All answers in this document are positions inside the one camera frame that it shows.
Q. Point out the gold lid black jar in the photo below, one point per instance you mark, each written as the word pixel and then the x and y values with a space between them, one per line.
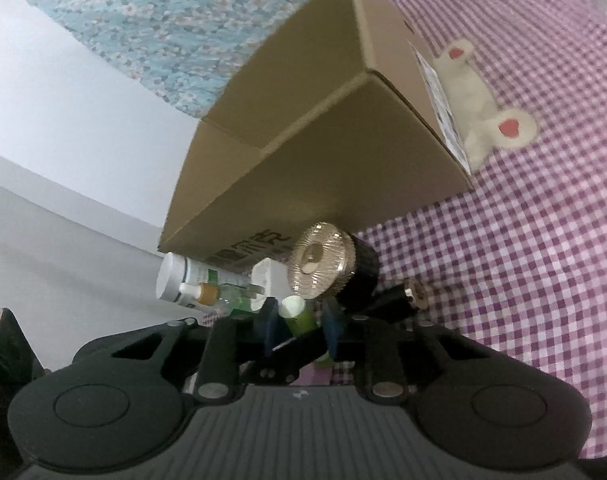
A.
pixel 329 262

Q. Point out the white charger plug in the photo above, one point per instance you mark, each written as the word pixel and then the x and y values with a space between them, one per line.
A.
pixel 271 276

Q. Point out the green dropper bottle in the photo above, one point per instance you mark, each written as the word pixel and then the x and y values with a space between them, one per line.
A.
pixel 222 299

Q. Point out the purple checkered tablecloth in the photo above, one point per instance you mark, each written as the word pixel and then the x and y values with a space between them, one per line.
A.
pixel 520 262

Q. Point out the black lipstick tube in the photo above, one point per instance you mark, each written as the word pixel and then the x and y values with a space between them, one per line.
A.
pixel 402 301

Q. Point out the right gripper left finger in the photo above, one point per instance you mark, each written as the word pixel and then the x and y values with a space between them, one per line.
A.
pixel 234 353

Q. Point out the floral teal cloth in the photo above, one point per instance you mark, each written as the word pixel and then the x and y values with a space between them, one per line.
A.
pixel 178 25

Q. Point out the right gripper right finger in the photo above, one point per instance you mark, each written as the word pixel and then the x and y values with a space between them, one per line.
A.
pixel 374 349

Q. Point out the brown cardboard box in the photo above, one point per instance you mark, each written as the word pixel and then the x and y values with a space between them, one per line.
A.
pixel 339 116

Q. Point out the white supplement bottle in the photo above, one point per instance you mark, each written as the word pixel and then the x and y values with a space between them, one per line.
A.
pixel 176 270

